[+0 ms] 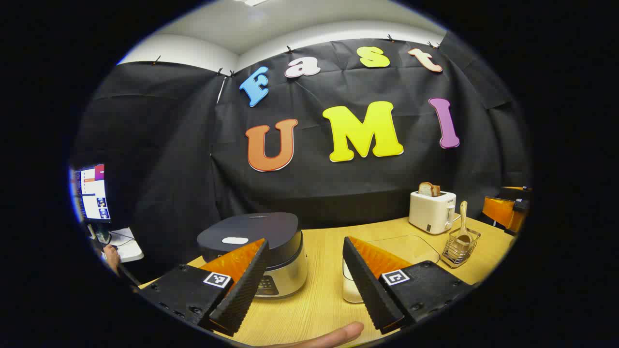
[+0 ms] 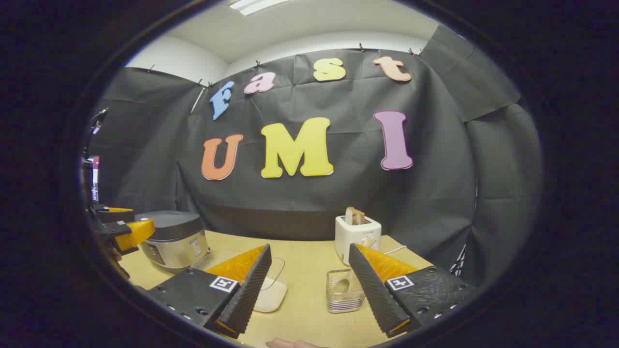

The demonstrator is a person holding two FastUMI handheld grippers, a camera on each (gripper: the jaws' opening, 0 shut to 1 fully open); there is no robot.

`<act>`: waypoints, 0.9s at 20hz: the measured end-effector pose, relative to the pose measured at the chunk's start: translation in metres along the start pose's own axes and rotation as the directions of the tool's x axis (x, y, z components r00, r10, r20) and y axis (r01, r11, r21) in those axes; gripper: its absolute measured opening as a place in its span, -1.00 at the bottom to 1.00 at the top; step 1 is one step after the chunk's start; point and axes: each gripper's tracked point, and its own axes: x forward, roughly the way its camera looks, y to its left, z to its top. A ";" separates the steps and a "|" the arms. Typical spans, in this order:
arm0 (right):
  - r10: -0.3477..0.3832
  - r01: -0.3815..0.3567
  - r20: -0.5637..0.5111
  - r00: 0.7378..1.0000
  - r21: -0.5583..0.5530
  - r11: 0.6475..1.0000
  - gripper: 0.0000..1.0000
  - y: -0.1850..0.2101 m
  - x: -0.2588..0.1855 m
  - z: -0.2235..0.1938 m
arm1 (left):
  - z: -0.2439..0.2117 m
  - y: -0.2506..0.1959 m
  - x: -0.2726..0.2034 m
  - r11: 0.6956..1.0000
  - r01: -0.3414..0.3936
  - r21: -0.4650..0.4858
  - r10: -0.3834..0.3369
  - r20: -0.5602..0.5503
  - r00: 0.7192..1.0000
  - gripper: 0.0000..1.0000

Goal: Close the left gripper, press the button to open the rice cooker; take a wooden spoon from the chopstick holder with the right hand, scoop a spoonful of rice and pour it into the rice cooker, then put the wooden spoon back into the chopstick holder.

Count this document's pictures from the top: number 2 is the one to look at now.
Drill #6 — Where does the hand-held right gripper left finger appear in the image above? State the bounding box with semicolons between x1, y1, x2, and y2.
145;243;272;339

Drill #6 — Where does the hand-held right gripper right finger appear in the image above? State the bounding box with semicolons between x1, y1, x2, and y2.
348;243;477;338

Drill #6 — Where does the clear chopstick holder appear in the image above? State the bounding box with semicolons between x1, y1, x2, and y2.
326;268;366;314

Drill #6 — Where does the wooden spoon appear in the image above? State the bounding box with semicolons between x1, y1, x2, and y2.
334;271;358;295

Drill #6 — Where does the grey silver rice cooker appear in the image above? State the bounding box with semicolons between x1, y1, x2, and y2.
134;210;211;275

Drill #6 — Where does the computer monitor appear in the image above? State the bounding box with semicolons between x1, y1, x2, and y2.
88;156;101;203

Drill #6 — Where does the white toaster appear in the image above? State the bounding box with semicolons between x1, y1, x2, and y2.
335;215;382;266

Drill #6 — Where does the black backdrop cloth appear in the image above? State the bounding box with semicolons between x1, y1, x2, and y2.
89;24;545;290

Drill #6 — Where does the ceiling light panel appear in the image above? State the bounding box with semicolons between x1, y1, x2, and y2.
228;0;291;16

